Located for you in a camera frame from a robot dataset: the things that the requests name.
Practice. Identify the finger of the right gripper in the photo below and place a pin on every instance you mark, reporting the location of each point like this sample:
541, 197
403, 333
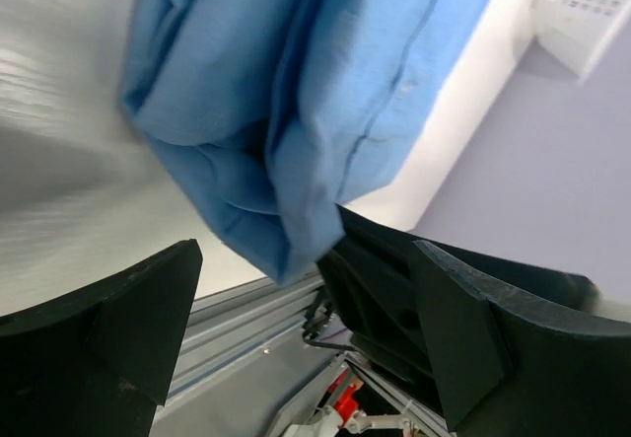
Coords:
375, 301
570, 290

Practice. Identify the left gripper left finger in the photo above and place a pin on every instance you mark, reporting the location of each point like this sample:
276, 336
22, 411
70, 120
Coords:
99, 361

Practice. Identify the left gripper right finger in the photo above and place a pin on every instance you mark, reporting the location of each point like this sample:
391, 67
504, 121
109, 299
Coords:
509, 363

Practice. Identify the light blue long sleeve shirt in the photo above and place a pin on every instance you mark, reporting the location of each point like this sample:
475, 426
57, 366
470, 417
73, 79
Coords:
270, 114

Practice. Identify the white plastic basket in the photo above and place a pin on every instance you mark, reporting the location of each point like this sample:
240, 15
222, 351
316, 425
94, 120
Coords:
572, 36

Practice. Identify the aluminium rail frame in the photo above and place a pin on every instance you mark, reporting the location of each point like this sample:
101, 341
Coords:
244, 370

